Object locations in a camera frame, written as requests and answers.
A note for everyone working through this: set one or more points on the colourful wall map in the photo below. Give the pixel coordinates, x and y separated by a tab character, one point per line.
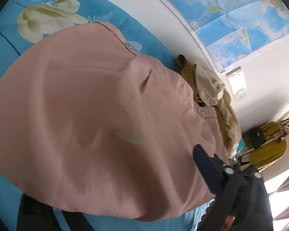
231	16

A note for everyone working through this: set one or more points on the blue floral bed sheet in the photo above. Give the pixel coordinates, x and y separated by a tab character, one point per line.
4	53

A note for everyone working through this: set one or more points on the pink garment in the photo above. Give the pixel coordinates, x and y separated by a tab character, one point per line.
98	125

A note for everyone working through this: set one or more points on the brown garment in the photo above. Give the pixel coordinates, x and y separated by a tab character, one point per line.
231	118

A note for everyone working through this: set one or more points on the pink patterned scarf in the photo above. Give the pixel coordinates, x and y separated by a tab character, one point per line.
283	132

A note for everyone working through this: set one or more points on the black handbag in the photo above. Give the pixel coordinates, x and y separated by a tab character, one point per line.
256	137

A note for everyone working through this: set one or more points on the grey curtain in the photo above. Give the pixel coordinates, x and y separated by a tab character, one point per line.
286	187

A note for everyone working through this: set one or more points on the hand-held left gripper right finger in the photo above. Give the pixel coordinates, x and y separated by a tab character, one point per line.
207	170

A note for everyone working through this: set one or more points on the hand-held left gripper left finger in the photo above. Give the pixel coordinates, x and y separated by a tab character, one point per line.
43	221

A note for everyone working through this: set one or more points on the mustard yellow hanging garment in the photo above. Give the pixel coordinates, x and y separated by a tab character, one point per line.
272	152

